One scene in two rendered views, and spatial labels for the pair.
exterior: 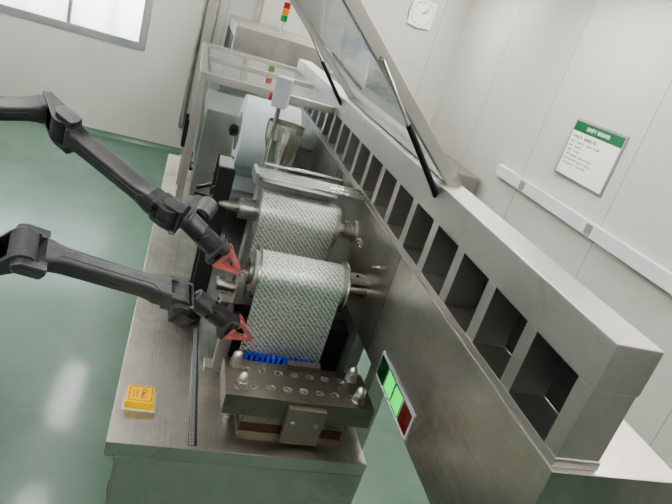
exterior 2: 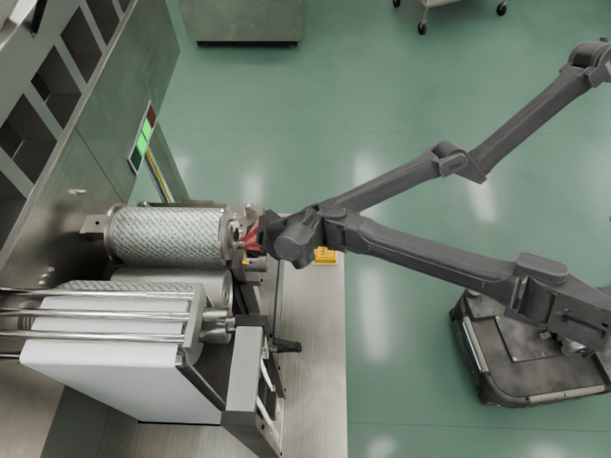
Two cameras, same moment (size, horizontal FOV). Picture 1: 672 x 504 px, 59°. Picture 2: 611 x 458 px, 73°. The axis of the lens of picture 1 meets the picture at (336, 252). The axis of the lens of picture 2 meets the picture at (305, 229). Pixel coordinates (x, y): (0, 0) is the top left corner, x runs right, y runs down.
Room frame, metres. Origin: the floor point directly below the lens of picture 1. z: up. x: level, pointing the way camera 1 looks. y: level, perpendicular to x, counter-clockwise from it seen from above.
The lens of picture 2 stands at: (1.90, 0.56, 2.05)
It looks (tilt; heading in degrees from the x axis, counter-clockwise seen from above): 56 degrees down; 202
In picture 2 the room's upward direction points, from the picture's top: 2 degrees counter-clockwise
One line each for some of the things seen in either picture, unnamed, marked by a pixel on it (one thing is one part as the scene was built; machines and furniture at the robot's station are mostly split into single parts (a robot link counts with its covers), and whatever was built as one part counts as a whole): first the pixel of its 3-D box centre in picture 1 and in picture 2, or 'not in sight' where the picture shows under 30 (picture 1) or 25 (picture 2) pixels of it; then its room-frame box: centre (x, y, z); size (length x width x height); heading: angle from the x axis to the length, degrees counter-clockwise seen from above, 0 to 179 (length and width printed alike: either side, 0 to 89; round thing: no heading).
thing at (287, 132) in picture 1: (284, 131); not in sight; (2.20, 0.32, 1.50); 0.14 x 0.14 x 0.06
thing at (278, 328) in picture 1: (287, 332); not in sight; (1.46, 0.06, 1.11); 0.23 x 0.01 x 0.18; 108
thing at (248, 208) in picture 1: (248, 209); (213, 324); (1.71, 0.30, 1.34); 0.06 x 0.06 x 0.06; 18
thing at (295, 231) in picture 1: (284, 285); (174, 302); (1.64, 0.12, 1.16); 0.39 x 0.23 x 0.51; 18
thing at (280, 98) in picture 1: (280, 91); not in sight; (2.01, 0.34, 1.66); 0.07 x 0.07 x 0.10; 3
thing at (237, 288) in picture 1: (223, 323); (254, 286); (1.50, 0.25, 1.05); 0.06 x 0.05 x 0.31; 108
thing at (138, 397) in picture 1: (140, 397); (325, 252); (1.25, 0.37, 0.91); 0.07 x 0.07 x 0.02; 18
